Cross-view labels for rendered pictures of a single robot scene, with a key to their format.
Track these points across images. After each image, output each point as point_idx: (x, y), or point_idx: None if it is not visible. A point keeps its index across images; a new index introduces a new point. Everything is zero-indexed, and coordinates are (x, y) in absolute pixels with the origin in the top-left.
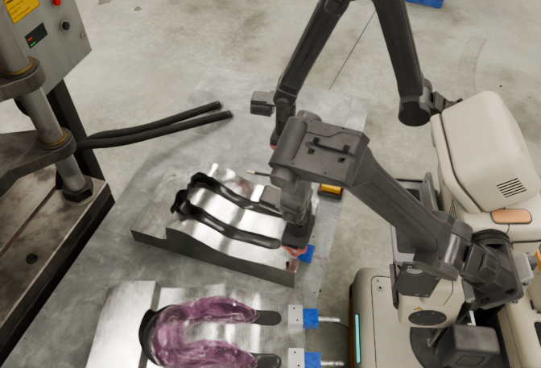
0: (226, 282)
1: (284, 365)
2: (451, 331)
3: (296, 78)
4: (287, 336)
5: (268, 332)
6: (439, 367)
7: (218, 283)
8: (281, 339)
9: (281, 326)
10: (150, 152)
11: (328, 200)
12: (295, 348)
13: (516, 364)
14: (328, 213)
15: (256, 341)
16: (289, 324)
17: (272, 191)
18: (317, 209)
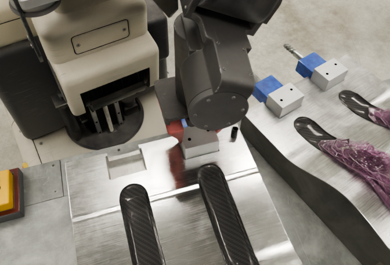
0: (299, 246)
1: (341, 86)
2: (150, 25)
3: None
4: (310, 101)
5: (327, 120)
6: (132, 116)
7: (311, 258)
8: (320, 104)
9: (306, 112)
10: None
11: (31, 191)
12: (322, 75)
13: None
14: (63, 175)
15: (351, 124)
16: (303, 94)
17: (225, 58)
18: (63, 196)
